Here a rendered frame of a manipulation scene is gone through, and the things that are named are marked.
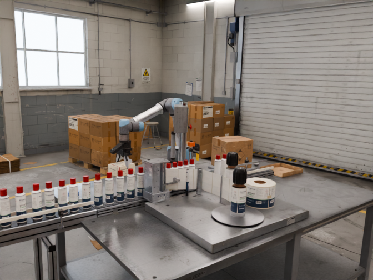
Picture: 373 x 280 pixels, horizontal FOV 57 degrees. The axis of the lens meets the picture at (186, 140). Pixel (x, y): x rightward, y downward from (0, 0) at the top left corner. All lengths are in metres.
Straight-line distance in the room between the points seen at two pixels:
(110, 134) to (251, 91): 3.17
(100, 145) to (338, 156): 4.16
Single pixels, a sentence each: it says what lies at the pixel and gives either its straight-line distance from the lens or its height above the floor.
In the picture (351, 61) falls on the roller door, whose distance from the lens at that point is 6.58.
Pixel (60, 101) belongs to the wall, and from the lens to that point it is 7.93.
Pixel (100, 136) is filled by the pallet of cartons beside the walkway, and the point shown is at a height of 0.65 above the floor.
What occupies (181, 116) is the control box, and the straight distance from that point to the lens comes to 2.45.
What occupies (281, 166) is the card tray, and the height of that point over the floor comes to 0.84.
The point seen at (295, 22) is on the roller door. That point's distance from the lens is 7.07.
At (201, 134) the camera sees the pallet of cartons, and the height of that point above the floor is 0.62.
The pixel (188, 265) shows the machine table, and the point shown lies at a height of 0.83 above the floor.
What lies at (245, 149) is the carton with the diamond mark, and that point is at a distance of 3.22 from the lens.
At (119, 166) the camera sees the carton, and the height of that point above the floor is 1.03.
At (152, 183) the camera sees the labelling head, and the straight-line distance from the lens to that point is 2.21.
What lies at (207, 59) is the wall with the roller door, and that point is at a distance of 8.31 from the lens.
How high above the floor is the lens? 1.70
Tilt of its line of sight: 11 degrees down
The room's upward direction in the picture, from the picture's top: 1 degrees clockwise
